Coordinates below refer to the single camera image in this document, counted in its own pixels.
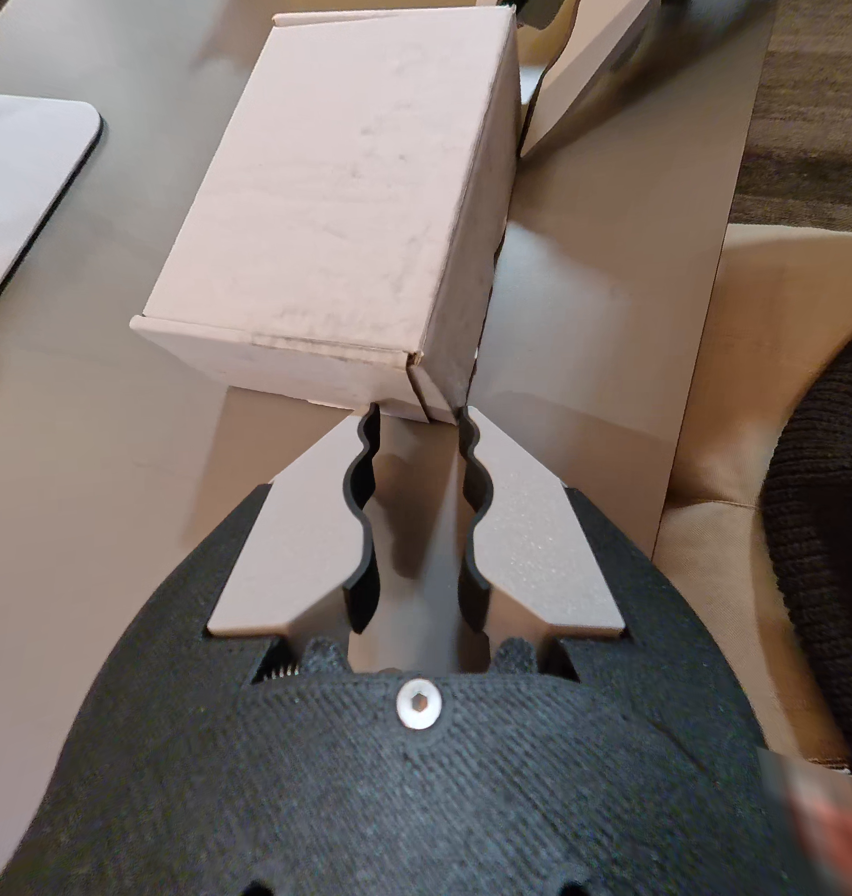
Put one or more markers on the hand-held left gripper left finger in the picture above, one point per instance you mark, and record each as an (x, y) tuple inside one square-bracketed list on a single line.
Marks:
[(293, 553)]

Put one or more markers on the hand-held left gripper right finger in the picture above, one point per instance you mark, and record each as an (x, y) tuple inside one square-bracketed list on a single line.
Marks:
[(552, 553)]

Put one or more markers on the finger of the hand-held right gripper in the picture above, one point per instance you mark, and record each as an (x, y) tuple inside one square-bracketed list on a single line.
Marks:
[(587, 63)]

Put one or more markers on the grey desk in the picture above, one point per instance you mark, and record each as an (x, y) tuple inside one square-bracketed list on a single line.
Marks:
[(82, 455)]

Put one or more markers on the white cardboard mailer box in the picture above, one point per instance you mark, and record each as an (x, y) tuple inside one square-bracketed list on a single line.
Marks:
[(342, 175)]

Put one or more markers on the person's black sweater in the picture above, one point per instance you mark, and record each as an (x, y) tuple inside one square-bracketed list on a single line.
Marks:
[(832, 525)]

